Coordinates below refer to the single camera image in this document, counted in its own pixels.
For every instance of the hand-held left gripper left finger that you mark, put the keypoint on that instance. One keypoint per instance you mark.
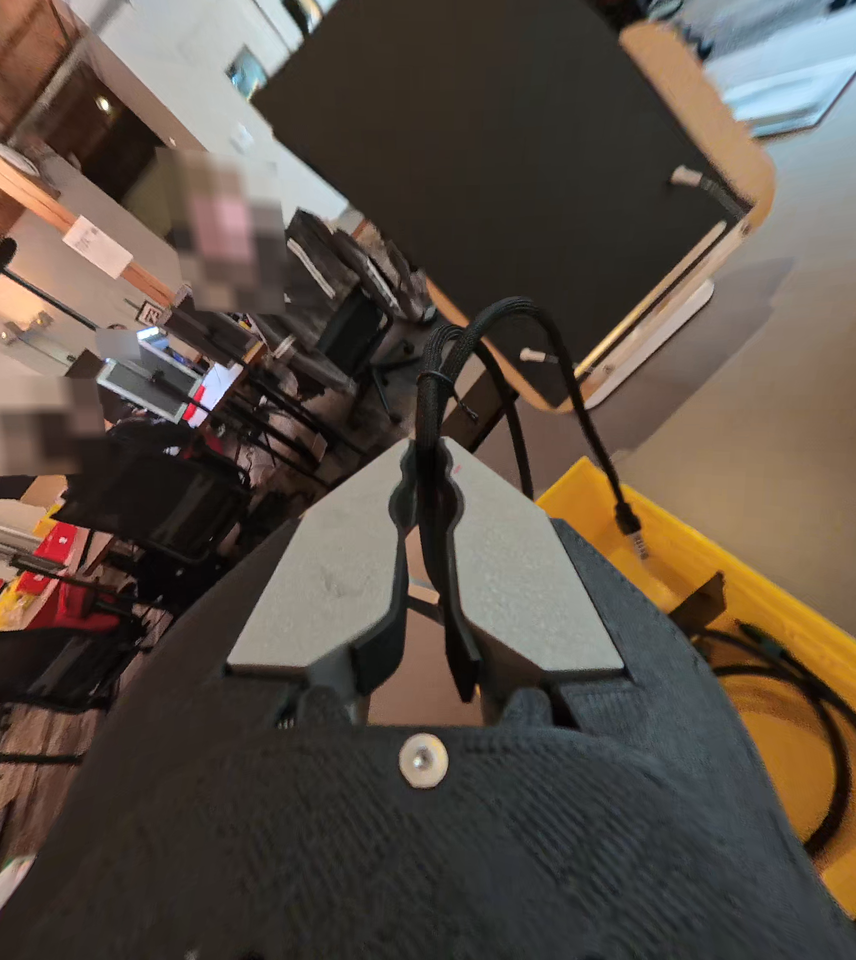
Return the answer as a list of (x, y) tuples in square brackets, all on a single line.
[(323, 577)]

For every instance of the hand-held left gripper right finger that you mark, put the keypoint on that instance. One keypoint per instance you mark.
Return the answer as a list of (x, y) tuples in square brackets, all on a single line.
[(525, 592)]

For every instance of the yellow plastic bin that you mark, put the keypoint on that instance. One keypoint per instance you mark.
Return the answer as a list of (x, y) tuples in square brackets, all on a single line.
[(765, 750)]

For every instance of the black mesh office chair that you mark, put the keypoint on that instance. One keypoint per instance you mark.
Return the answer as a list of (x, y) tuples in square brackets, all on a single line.
[(165, 502)]

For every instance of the black-legged desk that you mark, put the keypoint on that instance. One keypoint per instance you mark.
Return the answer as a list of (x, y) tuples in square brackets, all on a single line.
[(278, 390)]

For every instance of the silver monitor on stand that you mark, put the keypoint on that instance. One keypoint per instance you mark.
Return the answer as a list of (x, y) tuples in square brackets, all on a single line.
[(147, 390)]

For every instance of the red box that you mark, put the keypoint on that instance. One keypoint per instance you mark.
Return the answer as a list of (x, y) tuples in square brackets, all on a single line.
[(60, 570)]

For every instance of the black chair with jacket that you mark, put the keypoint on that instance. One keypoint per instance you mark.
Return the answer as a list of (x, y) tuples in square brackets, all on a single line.
[(345, 300)]

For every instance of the white paper sign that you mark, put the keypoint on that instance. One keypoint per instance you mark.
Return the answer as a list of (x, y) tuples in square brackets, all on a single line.
[(96, 246)]

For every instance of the black board wooden stand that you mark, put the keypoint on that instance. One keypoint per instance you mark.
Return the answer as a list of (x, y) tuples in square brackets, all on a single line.
[(488, 150)]

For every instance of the white flat tray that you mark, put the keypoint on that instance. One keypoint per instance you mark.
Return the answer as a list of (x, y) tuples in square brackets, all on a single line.
[(795, 94)]

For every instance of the wooden post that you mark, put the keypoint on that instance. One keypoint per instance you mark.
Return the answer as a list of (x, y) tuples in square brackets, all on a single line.
[(38, 202)]

